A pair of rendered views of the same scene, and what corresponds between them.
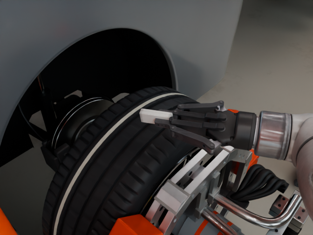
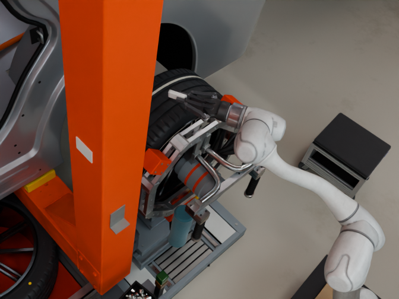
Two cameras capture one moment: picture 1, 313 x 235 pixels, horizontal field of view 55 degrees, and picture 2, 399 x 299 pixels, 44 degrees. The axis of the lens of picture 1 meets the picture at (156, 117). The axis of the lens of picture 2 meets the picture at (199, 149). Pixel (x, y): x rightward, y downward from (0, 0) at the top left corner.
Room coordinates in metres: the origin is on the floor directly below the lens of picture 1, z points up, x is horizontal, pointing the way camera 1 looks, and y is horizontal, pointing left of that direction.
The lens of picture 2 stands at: (-0.80, 0.06, 2.59)
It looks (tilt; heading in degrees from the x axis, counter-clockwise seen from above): 52 degrees down; 352
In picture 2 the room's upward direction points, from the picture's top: 15 degrees clockwise
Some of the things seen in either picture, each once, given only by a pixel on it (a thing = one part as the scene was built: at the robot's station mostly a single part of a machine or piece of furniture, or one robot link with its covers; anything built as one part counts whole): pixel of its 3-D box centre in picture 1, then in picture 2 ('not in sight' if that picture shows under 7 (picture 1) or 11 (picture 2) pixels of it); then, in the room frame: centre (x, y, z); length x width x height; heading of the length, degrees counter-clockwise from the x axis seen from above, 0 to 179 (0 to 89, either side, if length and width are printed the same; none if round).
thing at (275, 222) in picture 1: (258, 190); (233, 148); (0.45, -0.26, 1.03); 0.19 x 0.18 x 0.11; 48
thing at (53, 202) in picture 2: not in sight; (56, 199); (0.31, 0.44, 0.69); 0.52 x 0.17 x 0.35; 48
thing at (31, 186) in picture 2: not in sight; (32, 171); (0.42, 0.57, 0.71); 0.14 x 0.14 x 0.05; 48
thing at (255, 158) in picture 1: (243, 161); not in sight; (0.70, -0.31, 0.85); 0.09 x 0.08 x 0.07; 138
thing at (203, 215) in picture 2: not in sight; (197, 211); (0.20, -0.15, 0.93); 0.09 x 0.05 x 0.05; 48
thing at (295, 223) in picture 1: (289, 212); (253, 167); (0.45, -0.37, 0.93); 0.09 x 0.05 x 0.05; 48
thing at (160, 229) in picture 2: not in sight; (153, 203); (0.57, 0.02, 0.32); 0.40 x 0.30 x 0.28; 138
